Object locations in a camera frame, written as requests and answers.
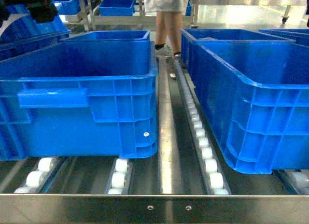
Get large blue crate left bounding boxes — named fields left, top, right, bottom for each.
left=0, top=40, right=158, bottom=161

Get large blue crate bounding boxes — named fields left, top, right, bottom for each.
left=0, top=40, right=158, bottom=161
left=181, top=29, right=309, bottom=174

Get white roller track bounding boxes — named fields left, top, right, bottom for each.
left=173, top=60, right=231, bottom=196

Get person legs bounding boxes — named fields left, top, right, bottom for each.
left=144, top=0, right=189, bottom=57

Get large blue crate right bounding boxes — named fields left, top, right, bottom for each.
left=181, top=29, right=309, bottom=174

